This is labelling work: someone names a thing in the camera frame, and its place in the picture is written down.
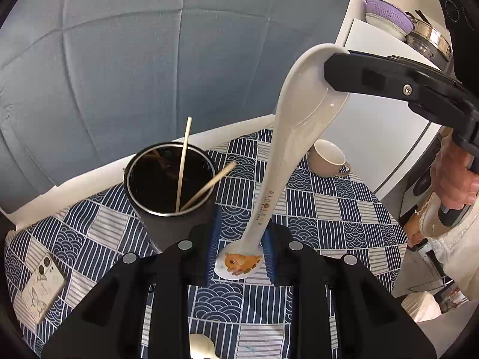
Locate large white ceramic spoon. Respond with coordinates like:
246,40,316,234
215,43,350,280

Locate blue-grey fabric backdrop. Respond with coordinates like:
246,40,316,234
0,0,354,229

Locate wooden chopstick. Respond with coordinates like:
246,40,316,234
181,162,237,211
176,117,192,211

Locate black cylindrical utensil holder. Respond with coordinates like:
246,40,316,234
123,141,218,253

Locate beige ceramic cup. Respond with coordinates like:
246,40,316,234
307,139,351,178

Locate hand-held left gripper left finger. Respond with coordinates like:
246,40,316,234
41,207,224,359

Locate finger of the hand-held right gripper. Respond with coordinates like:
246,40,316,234
324,53,466,122
348,49,450,77

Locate purple colander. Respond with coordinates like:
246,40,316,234
365,0,415,35

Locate person's cream clothing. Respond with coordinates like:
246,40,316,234
406,191,479,322

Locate person's right hand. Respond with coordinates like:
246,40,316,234
430,135,479,208

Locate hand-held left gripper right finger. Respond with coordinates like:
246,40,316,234
263,224,437,359

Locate white cabinet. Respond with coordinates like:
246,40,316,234
334,19,446,195

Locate small cream ceramic spoon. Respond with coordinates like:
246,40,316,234
189,333,216,359

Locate phone with butterfly case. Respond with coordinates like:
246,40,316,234
20,255,68,325

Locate white bowl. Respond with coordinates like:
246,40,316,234
365,13,408,42

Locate stainless steel pot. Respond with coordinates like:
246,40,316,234
406,20,453,62

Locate blue white patterned tablecloth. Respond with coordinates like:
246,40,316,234
4,129,408,359

